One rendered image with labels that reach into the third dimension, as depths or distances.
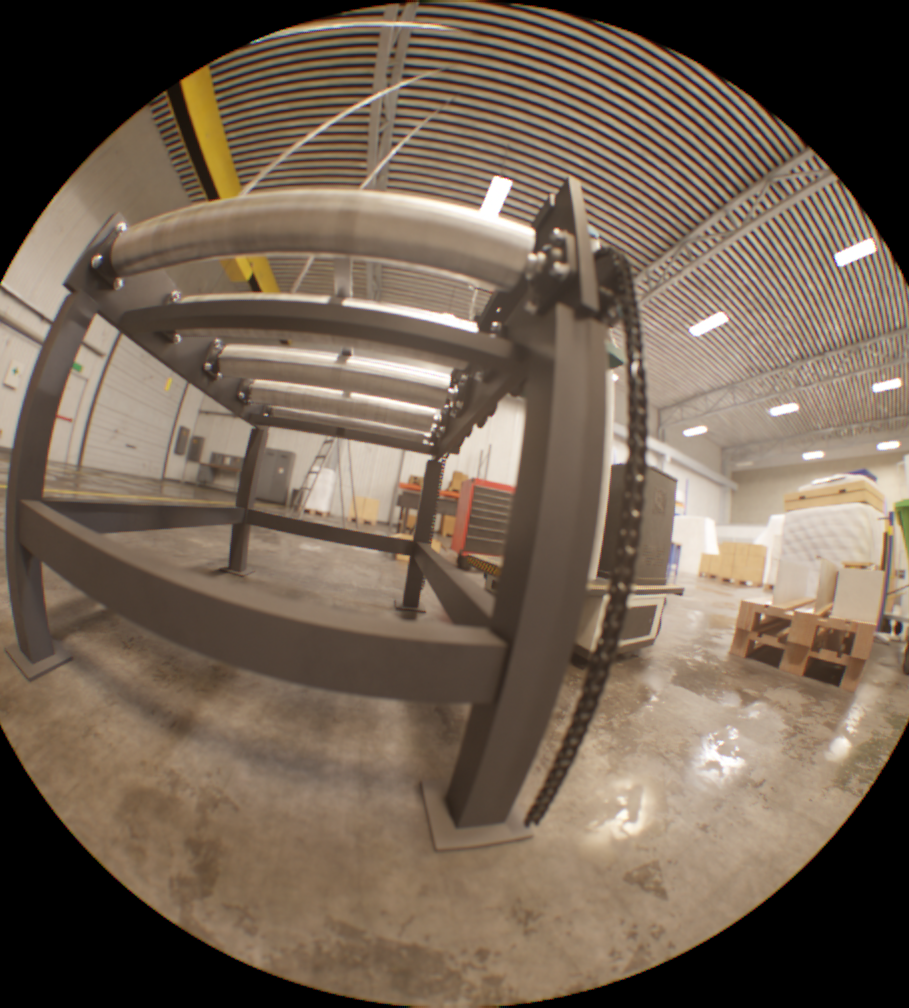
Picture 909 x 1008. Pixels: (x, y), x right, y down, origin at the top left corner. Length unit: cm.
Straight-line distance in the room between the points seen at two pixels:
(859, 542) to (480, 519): 372
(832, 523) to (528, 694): 327
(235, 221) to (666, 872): 112
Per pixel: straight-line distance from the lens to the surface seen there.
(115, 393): 1080
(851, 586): 176
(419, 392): 94
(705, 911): 61
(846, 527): 336
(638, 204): 917
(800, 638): 175
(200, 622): 37
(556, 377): 35
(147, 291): 97
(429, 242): 46
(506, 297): 102
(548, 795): 46
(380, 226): 46
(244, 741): 65
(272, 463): 1129
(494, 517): 310
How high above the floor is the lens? 46
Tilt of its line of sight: 4 degrees up
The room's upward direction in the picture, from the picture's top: 10 degrees clockwise
